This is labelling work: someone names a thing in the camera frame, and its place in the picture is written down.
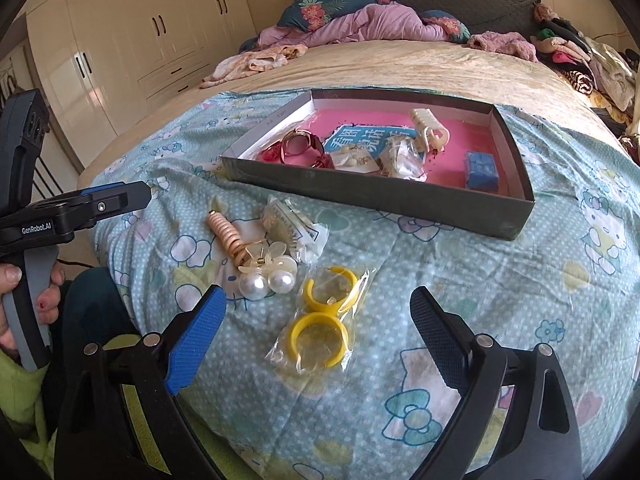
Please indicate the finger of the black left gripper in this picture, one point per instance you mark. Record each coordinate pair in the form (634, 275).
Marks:
(95, 209)

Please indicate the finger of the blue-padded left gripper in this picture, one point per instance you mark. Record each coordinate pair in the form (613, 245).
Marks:
(109, 189)

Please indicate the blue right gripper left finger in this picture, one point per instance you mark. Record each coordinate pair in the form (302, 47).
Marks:
(189, 336)

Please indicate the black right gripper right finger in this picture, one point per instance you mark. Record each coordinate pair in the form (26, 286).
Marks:
(445, 336)

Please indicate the pearl flower earrings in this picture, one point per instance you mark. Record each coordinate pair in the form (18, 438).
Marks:
(265, 269)

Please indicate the yellow hoop earrings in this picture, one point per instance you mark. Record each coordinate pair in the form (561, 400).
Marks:
(320, 334)

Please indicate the bagged white comb clip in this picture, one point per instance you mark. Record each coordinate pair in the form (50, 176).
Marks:
(304, 238)

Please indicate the bagged white hair accessory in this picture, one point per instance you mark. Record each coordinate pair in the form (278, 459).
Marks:
(401, 160)

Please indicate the white polka-dot hair claw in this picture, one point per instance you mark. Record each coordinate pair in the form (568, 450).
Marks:
(431, 134)

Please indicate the earring card with studs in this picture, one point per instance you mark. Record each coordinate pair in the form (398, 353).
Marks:
(354, 158)

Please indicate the green sleeve forearm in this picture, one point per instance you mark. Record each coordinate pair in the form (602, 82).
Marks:
(22, 403)

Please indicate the Hello Kitty blue blanket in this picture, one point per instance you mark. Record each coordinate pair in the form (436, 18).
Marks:
(570, 280)

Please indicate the cream wardrobe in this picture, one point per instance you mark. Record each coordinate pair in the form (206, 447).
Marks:
(106, 64)

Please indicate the small blue box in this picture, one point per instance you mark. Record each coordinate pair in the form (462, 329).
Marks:
(481, 172)

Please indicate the dark shallow cardboard box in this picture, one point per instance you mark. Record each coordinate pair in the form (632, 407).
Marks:
(496, 215)

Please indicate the pink garment on bed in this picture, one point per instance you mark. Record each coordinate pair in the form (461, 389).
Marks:
(251, 63)

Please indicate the beige bedspread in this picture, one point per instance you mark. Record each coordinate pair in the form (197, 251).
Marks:
(435, 66)

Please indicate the floral dark pillow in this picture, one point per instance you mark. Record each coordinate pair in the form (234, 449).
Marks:
(310, 15)

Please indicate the mauve fuzzy garment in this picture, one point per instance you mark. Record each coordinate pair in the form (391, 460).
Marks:
(509, 43)

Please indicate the pile of clothes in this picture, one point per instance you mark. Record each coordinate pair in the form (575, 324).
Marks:
(591, 67)

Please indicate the purple crumpled duvet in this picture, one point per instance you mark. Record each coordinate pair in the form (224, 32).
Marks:
(389, 22)

